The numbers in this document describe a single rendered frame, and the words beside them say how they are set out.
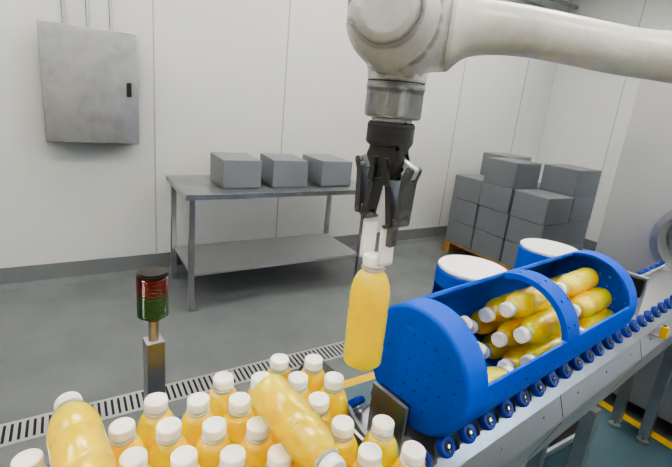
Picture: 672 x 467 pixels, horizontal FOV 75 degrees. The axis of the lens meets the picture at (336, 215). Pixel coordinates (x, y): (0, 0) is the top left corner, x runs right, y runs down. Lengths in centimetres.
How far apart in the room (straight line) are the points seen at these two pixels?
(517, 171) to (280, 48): 257
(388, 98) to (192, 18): 345
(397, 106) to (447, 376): 55
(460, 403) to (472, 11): 70
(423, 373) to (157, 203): 337
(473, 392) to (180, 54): 352
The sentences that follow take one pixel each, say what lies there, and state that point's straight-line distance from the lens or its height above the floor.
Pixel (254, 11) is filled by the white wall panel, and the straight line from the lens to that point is 420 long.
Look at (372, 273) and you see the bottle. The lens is 74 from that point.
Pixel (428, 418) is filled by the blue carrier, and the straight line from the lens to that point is 103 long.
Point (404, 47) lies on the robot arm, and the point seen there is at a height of 170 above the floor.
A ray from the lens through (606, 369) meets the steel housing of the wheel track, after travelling 172.
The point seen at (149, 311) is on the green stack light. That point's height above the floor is 118.
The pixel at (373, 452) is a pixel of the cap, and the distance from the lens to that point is 79.
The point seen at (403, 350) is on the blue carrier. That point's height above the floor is 112.
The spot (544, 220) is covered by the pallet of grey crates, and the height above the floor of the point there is 72.
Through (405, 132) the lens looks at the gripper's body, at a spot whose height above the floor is 160.
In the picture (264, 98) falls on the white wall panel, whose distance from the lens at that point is 420.
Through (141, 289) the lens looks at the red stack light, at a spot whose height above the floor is 123.
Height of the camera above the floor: 164
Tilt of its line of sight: 15 degrees down
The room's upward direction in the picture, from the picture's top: 6 degrees clockwise
